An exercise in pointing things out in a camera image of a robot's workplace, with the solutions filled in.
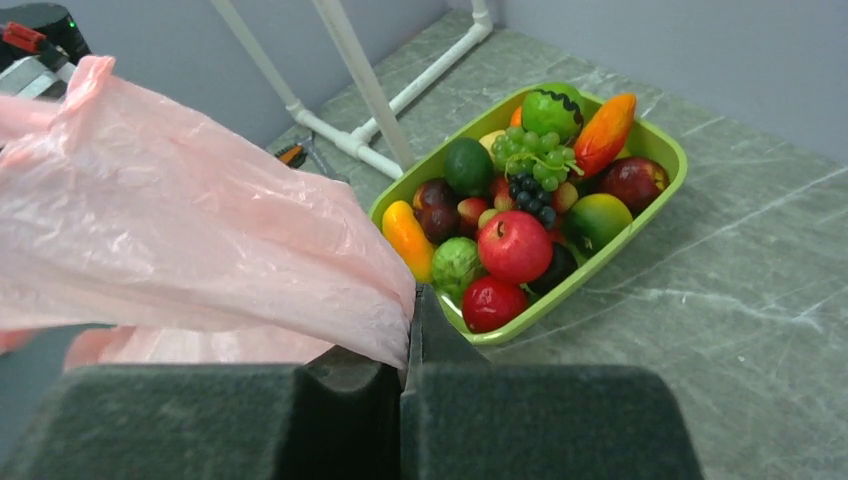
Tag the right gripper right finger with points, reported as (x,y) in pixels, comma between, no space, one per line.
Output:
(464,417)

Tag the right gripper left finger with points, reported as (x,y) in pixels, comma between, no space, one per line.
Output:
(335,417)

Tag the pink plastic bag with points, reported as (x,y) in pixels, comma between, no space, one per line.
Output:
(174,240)

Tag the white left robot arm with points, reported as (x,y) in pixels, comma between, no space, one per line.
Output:
(56,24)

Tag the small red apple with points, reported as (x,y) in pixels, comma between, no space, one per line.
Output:
(490,303)

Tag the light green sugar apple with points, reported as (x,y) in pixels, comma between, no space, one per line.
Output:
(456,264)

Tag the yellow orange mango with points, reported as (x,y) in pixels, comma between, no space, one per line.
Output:
(406,236)

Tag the large red apple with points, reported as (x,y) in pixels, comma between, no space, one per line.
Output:
(514,247)

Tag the green plastic fruit tray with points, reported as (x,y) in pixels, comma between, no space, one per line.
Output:
(645,140)

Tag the dark purple plum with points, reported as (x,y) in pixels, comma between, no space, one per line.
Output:
(435,209)

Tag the dark grape bunch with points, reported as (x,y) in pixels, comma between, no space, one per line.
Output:
(529,196)

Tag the green yellow mango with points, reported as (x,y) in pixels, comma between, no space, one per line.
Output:
(594,221)

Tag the dark green avocado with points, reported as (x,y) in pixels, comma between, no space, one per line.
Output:
(468,168)

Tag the steel wrench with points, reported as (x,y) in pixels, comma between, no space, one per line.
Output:
(297,154)

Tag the green grape bunch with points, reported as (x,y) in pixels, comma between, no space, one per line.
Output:
(543,158)

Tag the dark red apple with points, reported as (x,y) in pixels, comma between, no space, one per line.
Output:
(636,181)

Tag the orange tangerine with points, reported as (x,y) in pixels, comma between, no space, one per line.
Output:
(516,118)

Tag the orange papaya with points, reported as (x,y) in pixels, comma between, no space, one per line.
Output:
(605,135)

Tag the green custard apple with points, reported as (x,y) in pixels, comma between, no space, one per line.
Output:
(554,107)

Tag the white pvc pipe frame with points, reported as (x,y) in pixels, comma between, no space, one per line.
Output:
(379,142)

